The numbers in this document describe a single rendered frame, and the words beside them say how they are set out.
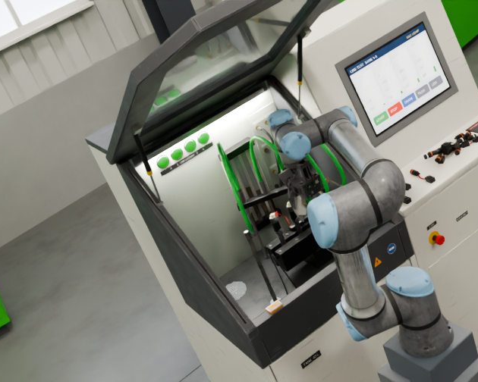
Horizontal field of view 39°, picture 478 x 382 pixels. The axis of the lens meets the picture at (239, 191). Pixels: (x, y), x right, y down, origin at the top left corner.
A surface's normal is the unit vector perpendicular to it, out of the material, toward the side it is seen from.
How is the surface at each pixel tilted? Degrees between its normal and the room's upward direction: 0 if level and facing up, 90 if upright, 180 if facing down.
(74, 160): 90
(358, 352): 90
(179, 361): 0
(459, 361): 90
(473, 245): 90
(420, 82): 76
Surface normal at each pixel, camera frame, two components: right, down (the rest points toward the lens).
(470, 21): 0.64, 0.14
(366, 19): 0.40, 0.04
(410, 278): -0.22, -0.87
